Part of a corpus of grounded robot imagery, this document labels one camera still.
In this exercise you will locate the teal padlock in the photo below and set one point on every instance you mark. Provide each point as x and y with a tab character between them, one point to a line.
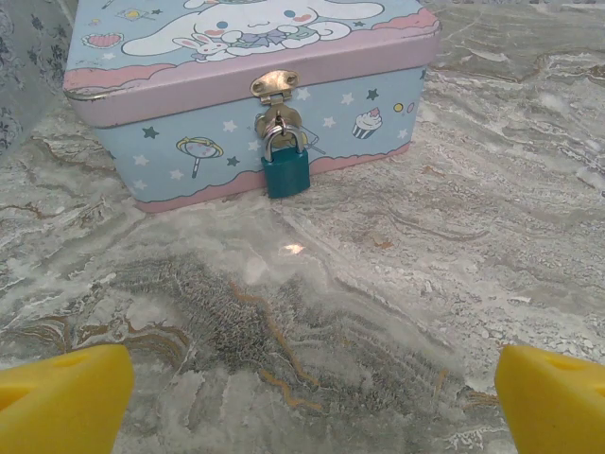
288	172

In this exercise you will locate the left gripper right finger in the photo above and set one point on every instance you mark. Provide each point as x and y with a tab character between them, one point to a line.
553	406

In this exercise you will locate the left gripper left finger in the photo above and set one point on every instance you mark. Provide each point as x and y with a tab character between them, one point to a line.
61	402

